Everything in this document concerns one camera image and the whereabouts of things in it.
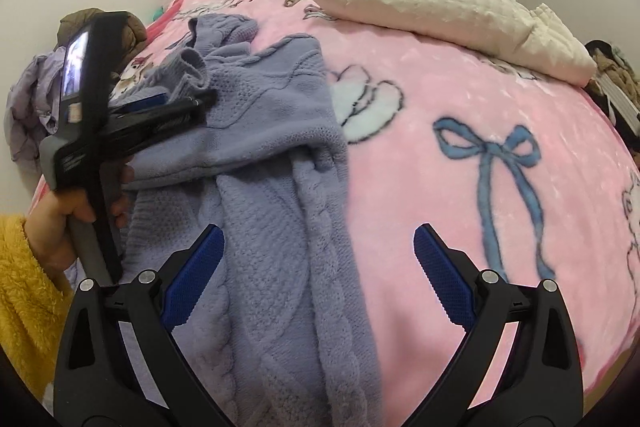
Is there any dark clothes pile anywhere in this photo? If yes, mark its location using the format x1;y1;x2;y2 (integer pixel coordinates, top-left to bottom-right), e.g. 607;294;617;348
584;39;640;130

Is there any person's left forearm yellow sleeve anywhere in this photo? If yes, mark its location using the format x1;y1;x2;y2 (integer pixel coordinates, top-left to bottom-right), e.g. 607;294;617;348
0;214;77;408

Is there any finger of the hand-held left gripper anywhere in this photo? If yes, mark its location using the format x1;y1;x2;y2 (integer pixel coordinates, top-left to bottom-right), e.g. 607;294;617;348
107;104;207;148
110;88;219;116

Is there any brown quilted jacket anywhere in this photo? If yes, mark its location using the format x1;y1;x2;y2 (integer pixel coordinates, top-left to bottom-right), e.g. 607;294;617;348
55;8;149;58

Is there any person's left hand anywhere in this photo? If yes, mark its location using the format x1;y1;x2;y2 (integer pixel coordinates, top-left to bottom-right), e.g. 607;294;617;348
25;161;137;293

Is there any lavender puffer jacket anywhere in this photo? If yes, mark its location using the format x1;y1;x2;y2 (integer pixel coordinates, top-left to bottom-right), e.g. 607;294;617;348
5;47;68;164

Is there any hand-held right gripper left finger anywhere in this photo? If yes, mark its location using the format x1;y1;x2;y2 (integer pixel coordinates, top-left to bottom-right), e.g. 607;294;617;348
52;224;226;427

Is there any pink printed blanket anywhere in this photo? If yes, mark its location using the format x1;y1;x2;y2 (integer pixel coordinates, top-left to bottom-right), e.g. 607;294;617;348
30;0;633;427

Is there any cream quilted pillow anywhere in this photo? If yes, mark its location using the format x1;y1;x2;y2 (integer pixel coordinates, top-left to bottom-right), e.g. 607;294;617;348
310;0;598;86

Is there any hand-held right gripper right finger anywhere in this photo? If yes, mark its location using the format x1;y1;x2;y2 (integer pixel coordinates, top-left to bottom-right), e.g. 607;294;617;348
414;222;585;427

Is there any lavender cable-knit sweater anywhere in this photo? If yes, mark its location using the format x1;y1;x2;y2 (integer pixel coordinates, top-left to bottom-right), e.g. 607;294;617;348
107;14;388;427

